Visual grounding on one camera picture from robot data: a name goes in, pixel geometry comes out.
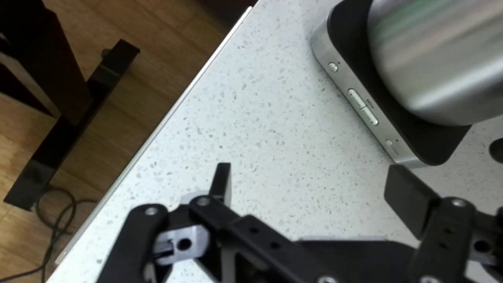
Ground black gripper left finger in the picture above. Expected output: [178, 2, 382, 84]
[93, 161, 295, 283]

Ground dark wooden furniture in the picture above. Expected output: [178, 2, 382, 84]
[0, 0, 94, 130]

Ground dark floor cable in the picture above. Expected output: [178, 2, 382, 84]
[0, 186, 101, 283]

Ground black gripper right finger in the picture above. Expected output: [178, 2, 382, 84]
[383, 164, 503, 283]

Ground black stand leg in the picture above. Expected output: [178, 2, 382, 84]
[2, 38, 143, 213]

